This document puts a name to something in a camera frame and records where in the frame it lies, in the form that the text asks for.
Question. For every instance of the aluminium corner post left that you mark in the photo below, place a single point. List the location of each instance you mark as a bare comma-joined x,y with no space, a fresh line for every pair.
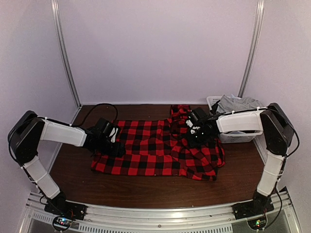
63,51

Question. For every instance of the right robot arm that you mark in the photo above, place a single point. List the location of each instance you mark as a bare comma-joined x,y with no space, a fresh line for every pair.
270,121

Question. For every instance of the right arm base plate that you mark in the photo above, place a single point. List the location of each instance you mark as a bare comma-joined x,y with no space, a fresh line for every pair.
252,208

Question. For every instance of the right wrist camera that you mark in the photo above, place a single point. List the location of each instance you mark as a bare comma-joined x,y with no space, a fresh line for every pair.
193,117

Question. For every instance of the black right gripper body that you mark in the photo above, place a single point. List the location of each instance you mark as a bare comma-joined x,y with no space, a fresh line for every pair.
200,139

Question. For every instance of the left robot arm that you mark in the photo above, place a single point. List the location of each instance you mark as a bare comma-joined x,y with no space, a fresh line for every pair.
31,132

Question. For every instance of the grey shirt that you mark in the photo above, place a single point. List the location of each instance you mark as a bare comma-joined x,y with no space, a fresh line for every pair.
229,104

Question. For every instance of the left circuit board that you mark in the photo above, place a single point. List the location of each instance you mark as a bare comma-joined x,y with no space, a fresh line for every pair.
61,223

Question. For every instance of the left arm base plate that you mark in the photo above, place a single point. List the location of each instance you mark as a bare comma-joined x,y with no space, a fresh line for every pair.
65,210

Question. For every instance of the circuit board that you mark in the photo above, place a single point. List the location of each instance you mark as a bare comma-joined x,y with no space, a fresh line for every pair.
61,223
257,224

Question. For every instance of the right circuit board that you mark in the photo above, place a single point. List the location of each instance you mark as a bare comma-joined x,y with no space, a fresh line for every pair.
257,224

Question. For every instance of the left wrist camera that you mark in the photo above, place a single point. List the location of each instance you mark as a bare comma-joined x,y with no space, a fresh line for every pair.
105,129

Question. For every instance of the aluminium corner post right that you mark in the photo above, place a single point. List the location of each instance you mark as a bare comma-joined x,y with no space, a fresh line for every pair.
253,46

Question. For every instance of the red black plaid shirt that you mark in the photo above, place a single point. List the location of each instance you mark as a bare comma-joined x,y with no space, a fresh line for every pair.
160,148

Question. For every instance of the white plastic laundry basket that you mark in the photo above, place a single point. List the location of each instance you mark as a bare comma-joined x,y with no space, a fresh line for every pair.
233,136

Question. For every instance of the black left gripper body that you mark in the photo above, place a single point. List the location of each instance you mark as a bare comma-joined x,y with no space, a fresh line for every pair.
103,147

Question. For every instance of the aluminium front rail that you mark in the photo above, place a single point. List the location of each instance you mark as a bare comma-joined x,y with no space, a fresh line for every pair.
207,219

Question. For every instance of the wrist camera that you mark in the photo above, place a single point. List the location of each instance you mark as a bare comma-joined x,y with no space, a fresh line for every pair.
105,129
193,117

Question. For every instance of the aluminium corner post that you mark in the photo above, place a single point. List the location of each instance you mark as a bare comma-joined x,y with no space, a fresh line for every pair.
253,46
63,51

